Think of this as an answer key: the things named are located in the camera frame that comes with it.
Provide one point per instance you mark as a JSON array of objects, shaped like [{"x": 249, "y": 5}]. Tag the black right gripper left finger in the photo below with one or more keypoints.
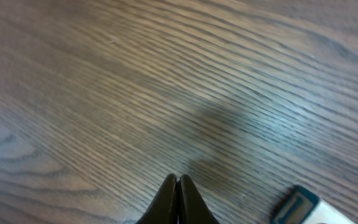
[{"x": 163, "y": 208}]

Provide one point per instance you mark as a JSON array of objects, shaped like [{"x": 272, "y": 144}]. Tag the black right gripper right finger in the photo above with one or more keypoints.
[{"x": 192, "y": 207}]

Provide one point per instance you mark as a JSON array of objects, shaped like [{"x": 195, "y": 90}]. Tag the wooden block blue letter P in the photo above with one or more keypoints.
[{"x": 304, "y": 207}]

